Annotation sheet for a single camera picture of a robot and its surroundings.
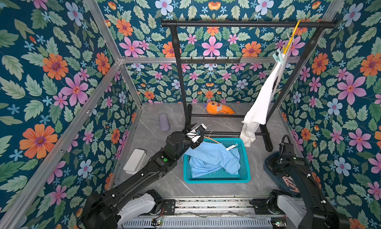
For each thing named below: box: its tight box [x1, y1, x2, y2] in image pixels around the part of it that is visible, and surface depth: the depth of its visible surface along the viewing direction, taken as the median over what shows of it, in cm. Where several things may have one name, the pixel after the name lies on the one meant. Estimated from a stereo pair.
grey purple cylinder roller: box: [158, 113, 171, 132], surface depth 108 cm
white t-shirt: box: [240, 53, 290, 148], surface depth 70 cm
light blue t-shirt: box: [183, 141, 241, 178], surface depth 85 cm
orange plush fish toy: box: [203, 101, 236, 115], surface depth 111 cm
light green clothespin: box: [272, 48, 284, 66], surface depth 56 cm
